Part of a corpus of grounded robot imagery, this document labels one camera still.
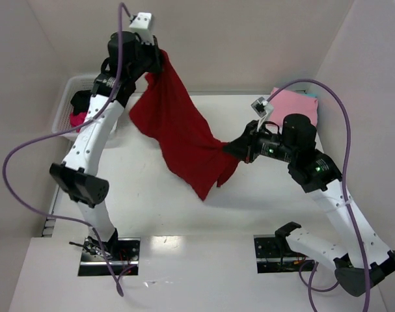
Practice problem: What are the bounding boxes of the dark red t shirt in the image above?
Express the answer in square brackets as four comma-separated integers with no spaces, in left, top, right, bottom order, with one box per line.
[129,51,239,200]

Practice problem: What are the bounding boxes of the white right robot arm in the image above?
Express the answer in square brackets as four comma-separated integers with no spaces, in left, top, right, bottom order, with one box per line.
[223,114,395,297]

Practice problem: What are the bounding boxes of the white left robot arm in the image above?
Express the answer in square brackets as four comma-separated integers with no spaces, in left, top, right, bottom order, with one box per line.
[49,31,163,253]

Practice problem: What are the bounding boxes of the folded pink t shirt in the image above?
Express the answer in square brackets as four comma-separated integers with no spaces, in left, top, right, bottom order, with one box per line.
[269,90,318,126]

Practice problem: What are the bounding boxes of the folded teal t shirt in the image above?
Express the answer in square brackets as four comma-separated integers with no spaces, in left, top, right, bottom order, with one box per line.
[304,93,317,98]

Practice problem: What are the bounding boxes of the black t shirt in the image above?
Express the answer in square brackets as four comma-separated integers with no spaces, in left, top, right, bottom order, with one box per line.
[70,90,91,116]

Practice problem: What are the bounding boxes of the magenta t shirt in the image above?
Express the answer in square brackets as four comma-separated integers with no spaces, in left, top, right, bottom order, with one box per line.
[69,112,87,128]

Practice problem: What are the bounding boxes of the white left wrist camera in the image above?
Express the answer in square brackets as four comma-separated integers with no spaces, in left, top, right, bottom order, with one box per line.
[128,12,155,46]

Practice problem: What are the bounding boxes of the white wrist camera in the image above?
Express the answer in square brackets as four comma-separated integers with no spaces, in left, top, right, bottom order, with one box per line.
[251,97,274,131]
[128,12,155,46]

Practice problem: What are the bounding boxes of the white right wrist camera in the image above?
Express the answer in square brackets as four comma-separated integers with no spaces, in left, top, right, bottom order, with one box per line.
[251,97,274,131]

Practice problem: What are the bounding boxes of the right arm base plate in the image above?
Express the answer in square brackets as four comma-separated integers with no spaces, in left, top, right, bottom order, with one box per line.
[254,235,314,274]

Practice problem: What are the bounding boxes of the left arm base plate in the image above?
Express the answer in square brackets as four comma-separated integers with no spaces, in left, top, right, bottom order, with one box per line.
[77,238,141,277]

